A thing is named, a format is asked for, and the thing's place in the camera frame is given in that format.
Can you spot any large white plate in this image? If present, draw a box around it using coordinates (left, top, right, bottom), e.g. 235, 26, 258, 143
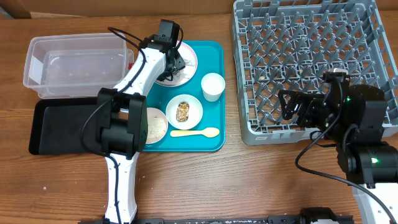
155, 42, 198, 87

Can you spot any black plastic tray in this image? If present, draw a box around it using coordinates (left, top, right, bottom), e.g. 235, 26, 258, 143
29, 97, 101, 155

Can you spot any clear plastic bin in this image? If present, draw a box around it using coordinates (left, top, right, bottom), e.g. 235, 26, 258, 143
23, 33, 134, 99

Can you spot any white paper cup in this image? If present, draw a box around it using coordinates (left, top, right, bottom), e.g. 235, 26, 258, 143
201, 73, 225, 102

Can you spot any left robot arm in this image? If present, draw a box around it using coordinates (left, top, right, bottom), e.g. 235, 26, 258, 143
92, 37, 185, 223

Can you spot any small white bowl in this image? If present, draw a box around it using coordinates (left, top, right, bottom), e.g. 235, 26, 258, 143
165, 94, 203, 130

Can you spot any brown food scrap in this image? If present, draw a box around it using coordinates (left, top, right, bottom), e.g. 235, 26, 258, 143
176, 101, 190, 122

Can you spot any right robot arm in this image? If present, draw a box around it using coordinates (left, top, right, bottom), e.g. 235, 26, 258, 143
278, 82, 397, 223

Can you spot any grey dishwasher rack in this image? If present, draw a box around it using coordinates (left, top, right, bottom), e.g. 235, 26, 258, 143
231, 0, 397, 145

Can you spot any pink bowl with crumbs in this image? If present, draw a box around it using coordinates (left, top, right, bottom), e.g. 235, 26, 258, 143
146, 108, 169, 144

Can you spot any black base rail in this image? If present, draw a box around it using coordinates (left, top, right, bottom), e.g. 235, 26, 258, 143
77, 207, 355, 224

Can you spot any yellow plastic spoon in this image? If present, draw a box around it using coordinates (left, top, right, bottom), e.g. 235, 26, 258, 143
170, 127, 220, 138

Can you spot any teal serving tray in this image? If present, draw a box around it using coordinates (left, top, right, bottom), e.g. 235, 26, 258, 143
144, 40, 226, 152

